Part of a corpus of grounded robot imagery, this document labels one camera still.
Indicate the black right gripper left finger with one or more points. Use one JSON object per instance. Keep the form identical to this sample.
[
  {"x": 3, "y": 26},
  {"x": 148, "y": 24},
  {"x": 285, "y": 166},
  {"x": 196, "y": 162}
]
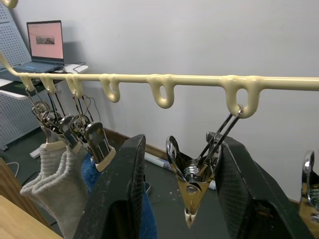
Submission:
[{"x": 117, "y": 189}]

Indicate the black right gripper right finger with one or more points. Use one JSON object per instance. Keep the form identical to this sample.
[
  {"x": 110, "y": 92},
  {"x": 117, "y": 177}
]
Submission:
[{"x": 239, "y": 189}]

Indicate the chrome clip with cream tips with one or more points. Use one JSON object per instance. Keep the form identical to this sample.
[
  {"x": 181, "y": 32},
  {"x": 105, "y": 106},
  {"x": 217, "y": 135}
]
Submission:
[
  {"x": 307, "y": 174},
  {"x": 192, "y": 186},
  {"x": 99, "y": 144},
  {"x": 53, "y": 145},
  {"x": 65, "y": 127}
]

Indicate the blue fuzzy sock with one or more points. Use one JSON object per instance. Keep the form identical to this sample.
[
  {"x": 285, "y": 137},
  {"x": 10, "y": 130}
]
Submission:
[{"x": 88, "y": 171}]

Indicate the grey ribbed sock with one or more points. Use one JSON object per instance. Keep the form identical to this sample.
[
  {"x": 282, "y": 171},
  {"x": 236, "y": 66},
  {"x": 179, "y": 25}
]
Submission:
[
  {"x": 46, "y": 169},
  {"x": 67, "y": 189}
]

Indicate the white rolled paper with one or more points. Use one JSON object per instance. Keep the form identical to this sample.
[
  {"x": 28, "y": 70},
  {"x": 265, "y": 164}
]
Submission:
[{"x": 159, "y": 162}]

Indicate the white power strip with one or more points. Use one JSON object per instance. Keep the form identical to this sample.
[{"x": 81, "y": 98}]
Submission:
[{"x": 35, "y": 154}]

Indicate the wooden table side board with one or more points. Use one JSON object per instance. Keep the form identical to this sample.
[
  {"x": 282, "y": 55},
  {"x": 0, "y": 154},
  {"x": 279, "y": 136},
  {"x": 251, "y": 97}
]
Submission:
[{"x": 15, "y": 184}]

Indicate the white perforated cabinet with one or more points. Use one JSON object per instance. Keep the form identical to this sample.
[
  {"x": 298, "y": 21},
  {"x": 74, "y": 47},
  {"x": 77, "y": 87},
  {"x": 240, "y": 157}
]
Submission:
[{"x": 15, "y": 119}]

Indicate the white desk top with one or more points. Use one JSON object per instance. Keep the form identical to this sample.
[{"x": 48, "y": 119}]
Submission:
[{"x": 74, "y": 67}]

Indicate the black mouse pad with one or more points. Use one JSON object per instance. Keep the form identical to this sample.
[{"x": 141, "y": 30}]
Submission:
[{"x": 15, "y": 85}]

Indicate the open laptop with pink screen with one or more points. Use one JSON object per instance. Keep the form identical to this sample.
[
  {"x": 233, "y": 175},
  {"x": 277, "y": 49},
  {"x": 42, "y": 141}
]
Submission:
[{"x": 45, "y": 39}]

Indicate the white perforated metal panel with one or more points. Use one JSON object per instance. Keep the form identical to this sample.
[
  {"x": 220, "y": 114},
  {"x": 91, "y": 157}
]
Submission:
[{"x": 12, "y": 37}]

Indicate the cream clip hanger rail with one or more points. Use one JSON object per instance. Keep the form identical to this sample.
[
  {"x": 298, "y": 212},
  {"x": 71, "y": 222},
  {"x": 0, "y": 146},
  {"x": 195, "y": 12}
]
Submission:
[{"x": 189, "y": 80}]

